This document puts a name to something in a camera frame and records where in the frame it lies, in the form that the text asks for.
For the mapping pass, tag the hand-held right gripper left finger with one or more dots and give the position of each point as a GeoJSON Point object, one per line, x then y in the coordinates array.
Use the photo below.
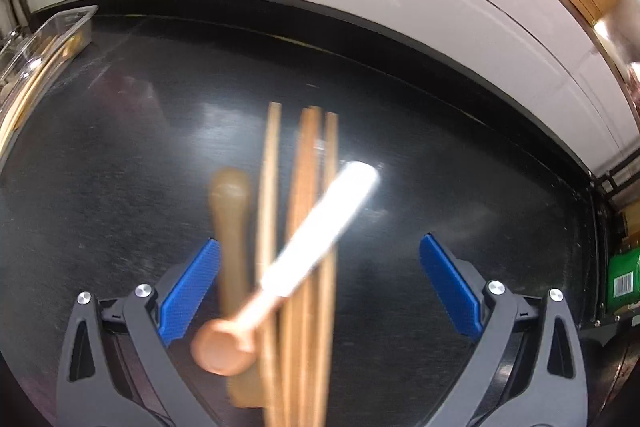
{"type": "Point", "coordinates": [192, 292]}

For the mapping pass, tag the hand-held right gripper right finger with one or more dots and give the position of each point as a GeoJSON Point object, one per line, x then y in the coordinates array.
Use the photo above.
{"type": "Point", "coordinates": [450, 287]}

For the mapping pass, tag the tan wooden spoon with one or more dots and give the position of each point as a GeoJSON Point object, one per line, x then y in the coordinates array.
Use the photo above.
{"type": "Point", "coordinates": [231, 207]}

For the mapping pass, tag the bundle of wooden chopsticks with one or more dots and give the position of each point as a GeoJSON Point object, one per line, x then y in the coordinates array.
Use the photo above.
{"type": "Point", "coordinates": [305, 157]}

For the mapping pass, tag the clear plastic tray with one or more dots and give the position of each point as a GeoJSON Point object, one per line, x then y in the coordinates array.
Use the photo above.
{"type": "Point", "coordinates": [60, 24]}

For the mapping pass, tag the green carton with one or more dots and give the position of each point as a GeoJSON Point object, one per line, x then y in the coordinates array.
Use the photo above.
{"type": "Point", "coordinates": [625, 272]}

